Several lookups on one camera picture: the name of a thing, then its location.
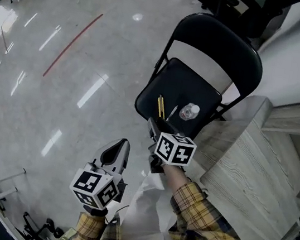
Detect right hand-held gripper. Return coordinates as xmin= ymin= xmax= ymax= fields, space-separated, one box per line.
xmin=139 ymin=115 xmax=201 ymax=180

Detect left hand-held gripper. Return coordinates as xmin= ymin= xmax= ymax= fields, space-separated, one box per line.
xmin=64 ymin=130 xmax=136 ymax=221

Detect silver pen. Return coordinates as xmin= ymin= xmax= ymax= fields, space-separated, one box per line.
xmin=165 ymin=103 xmax=179 ymax=123

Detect yellow black utility knife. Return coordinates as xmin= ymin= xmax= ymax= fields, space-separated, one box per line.
xmin=154 ymin=94 xmax=169 ymax=119

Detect person's left forearm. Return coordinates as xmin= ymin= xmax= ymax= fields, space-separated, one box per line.
xmin=62 ymin=208 xmax=129 ymax=240

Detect person's right forearm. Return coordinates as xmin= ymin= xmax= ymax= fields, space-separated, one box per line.
xmin=150 ymin=162 xmax=285 ymax=240

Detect grey wooden desk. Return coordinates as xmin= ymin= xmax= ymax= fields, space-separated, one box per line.
xmin=190 ymin=120 xmax=300 ymax=240

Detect clear plastic bottle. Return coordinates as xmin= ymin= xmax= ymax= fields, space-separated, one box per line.
xmin=177 ymin=101 xmax=202 ymax=123

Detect black folding chair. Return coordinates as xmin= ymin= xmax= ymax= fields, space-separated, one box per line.
xmin=130 ymin=4 xmax=271 ymax=151

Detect person's white trousers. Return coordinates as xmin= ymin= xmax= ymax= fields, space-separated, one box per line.
xmin=119 ymin=170 xmax=186 ymax=240

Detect black wheeled base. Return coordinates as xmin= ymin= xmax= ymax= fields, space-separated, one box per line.
xmin=19 ymin=211 xmax=67 ymax=240

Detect red floor tape strip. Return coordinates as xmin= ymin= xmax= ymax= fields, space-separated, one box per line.
xmin=42 ymin=5 xmax=104 ymax=85

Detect black swivel office chair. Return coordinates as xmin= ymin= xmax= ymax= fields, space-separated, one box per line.
xmin=188 ymin=0 xmax=299 ymax=46

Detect white metal frame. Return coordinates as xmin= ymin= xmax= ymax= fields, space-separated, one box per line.
xmin=0 ymin=165 xmax=27 ymax=206

